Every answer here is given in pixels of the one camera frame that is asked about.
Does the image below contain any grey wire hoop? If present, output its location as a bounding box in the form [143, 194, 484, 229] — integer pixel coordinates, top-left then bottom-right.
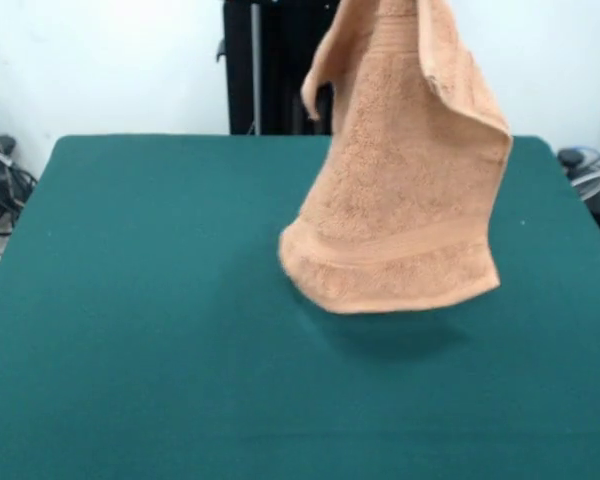
[569, 167, 600, 201]

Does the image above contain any dark green table cloth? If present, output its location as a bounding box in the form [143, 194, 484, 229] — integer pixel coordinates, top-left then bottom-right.
[0, 133, 600, 480]

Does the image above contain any tan terry towel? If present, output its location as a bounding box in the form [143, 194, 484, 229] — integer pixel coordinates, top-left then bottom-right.
[278, 0, 514, 316]

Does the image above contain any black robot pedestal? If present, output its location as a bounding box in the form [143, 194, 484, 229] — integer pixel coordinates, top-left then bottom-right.
[215, 0, 344, 136]

